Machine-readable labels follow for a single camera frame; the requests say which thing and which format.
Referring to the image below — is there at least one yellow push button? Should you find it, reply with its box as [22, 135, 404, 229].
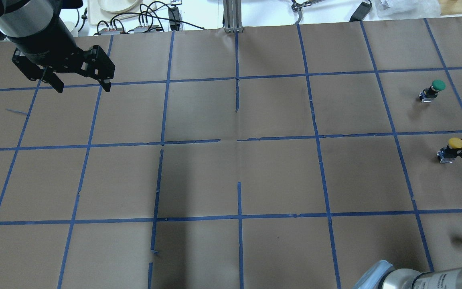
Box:
[437, 137, 462, 163]

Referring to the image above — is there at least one green push button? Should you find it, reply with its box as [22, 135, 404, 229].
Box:
[419, 80, 446, 103]

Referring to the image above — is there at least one wooden cutting board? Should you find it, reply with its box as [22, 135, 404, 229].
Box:
[438, 0, 462, 16]

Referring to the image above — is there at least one clear plastic bag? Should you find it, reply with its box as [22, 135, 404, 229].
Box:
[372, 0, 441, 19]

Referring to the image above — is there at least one black power adapter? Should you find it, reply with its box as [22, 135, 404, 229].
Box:
[349, 0, 372, 22]

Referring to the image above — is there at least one aluminium frame post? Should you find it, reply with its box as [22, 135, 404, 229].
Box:
[223, 0, 243, 34]

